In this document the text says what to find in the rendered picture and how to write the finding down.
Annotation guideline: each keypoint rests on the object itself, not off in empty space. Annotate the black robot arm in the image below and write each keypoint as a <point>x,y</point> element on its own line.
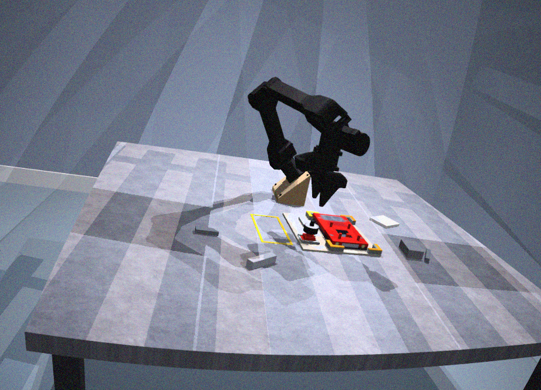
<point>319,111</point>

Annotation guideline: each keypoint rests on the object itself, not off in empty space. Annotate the white flat rectangular slab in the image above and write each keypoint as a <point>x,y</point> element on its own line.
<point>384,221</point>

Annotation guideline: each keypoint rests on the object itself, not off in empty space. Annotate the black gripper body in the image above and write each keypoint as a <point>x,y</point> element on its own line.
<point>327,176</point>

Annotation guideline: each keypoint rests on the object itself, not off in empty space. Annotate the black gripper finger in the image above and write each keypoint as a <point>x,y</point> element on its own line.
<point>326,193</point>
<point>315,186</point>

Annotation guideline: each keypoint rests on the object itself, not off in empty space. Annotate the grey wheel with black tyre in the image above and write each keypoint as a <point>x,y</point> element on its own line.
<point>310,230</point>

